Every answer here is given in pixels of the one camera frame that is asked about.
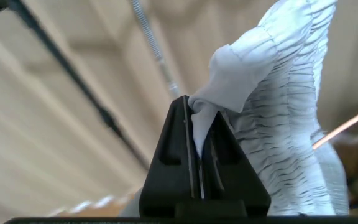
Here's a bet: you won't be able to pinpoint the pink clothes hanger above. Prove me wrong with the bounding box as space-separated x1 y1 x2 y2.
311 101 358 151

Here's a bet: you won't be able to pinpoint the pale grey shorts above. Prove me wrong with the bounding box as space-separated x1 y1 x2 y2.
119 0 351 218

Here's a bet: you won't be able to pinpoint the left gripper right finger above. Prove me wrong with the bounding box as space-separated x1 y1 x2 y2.
200 111 272 218

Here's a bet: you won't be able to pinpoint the black clothes rack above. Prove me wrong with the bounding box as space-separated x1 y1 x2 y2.
0 0 151 171

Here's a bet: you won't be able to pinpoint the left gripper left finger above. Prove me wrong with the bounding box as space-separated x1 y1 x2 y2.
139 95 203 218

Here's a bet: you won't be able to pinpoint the metal curtain wand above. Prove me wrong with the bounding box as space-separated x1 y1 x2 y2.
129 0 182 99

